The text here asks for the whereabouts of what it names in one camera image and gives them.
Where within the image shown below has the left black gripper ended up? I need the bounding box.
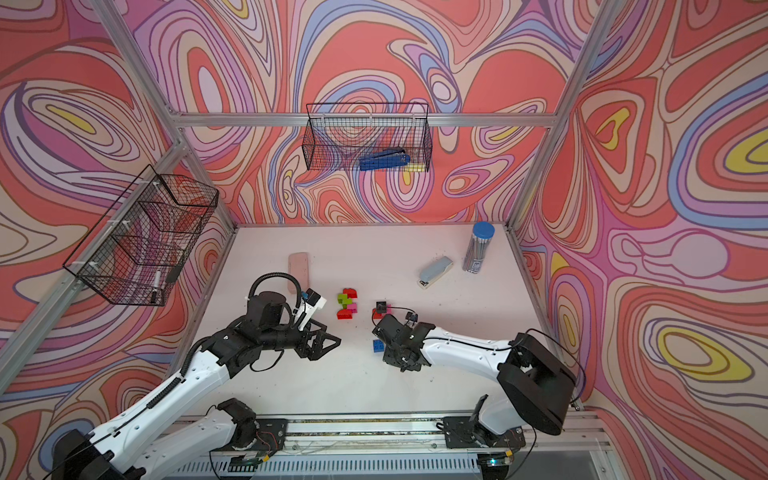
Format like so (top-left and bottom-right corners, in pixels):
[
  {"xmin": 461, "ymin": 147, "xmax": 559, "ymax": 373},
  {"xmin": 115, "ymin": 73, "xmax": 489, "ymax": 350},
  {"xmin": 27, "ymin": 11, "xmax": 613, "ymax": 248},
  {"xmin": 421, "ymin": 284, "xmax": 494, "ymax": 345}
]
[{"xmin": 259, "ymin": 318, "xmax": 343, "ymax": 361}]

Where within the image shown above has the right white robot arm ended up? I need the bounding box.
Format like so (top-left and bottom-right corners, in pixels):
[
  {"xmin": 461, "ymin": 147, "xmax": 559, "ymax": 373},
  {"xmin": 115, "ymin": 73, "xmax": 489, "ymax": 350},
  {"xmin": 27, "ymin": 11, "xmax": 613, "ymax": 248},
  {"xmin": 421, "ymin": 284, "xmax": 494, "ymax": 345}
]
[{"xmin": 373, "ymin": 314, "xmax": 576, "ymax": 449}]

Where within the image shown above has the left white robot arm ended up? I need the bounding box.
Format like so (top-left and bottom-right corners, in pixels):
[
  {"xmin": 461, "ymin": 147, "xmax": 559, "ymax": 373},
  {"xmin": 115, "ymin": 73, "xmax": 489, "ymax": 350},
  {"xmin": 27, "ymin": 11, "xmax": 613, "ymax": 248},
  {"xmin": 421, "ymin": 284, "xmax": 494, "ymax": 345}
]
[{"xmin": 47, "ymin": 273, "xmax": 341, "ymax": 479}]

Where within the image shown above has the grey small case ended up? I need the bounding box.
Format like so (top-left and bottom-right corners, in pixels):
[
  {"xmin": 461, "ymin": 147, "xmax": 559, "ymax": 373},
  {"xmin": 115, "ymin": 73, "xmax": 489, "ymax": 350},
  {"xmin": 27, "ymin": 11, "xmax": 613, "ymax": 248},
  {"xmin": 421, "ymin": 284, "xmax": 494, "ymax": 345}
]
[{"xmin": 417, "ymin": 256, "xmax": 454, "ymax": 289}]

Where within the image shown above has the pink plastic case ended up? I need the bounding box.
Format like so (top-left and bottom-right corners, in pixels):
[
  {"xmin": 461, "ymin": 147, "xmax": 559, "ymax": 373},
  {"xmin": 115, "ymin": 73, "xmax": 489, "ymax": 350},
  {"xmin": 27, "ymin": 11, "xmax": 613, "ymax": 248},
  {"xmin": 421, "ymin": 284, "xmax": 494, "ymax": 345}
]
[{"xmin": 288, "ymin": 252, "xmax": 311, "ymax": 290}]

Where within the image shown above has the blue capped clear cylinder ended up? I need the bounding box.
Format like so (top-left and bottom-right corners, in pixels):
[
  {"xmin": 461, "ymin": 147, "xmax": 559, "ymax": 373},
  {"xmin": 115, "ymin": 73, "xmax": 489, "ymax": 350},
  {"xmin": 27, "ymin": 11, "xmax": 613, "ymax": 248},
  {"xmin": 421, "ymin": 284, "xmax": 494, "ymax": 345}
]
[{"xmin": 462, "ymin": 221, "xmax": 495, "ymax": 274}]

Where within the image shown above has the blue object in basket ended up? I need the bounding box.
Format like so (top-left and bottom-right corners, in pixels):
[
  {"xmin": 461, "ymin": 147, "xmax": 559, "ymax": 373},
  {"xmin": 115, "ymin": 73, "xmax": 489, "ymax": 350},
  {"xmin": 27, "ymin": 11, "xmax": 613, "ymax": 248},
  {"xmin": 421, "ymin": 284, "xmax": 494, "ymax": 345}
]
[{"xmin": 358, "ymin": 148, "xmax": 411, "ymax": 171}]

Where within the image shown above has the black wire basket left wall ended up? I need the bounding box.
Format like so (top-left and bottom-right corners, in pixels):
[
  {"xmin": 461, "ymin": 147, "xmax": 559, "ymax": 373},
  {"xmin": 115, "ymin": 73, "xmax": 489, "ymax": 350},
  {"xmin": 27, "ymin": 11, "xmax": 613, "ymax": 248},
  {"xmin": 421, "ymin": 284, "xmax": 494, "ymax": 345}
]
[{"xmin": 62, "ymin": 166, "xmax": 219, "ymax": 307}]

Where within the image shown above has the black wire basket wall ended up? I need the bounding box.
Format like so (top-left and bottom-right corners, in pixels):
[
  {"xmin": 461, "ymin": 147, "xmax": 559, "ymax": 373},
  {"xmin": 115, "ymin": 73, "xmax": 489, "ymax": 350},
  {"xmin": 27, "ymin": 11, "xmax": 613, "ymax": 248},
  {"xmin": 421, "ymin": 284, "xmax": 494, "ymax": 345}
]
[
  {"xmin": 62, "ymin": 166, "xmax": 219, "ymax": 307},
  {"xmin": 302, "ymin": 101, "xmax": 433, "ymax": 173}
]

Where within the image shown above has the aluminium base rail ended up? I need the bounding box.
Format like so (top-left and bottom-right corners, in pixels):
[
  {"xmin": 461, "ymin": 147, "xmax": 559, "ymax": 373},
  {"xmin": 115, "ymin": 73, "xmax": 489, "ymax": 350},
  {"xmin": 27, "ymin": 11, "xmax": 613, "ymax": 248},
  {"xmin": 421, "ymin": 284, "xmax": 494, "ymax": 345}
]
[{"xmin": 101, "ymin": 410, "xmax": 625, "ymax": 480}]

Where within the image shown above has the black wire basket back wall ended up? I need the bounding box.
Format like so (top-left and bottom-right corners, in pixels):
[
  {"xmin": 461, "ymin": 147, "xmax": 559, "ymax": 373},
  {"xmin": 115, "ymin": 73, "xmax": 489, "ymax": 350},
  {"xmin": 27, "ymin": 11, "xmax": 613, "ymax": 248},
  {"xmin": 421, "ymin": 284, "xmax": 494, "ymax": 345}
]
[{"xmin": 302, "ymin": 101, "xmax": 433, "ymax": 173}]

